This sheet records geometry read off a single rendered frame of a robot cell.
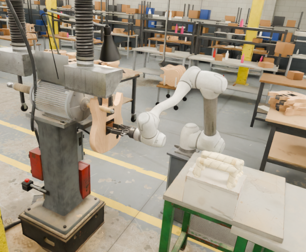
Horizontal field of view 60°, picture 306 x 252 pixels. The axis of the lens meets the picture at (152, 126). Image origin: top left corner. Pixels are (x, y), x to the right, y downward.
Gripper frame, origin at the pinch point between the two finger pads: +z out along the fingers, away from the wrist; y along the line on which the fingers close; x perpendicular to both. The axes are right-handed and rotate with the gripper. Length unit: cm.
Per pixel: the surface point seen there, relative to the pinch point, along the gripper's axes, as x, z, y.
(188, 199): -15, -69, -28
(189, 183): -6, -68, -29
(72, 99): 20.2, 16.8, -18.7
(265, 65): 7, -70, 483
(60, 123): 1.8, 27.3, -19.1
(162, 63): 42, -18, 40
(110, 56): 48.5, -2.9, -6.0
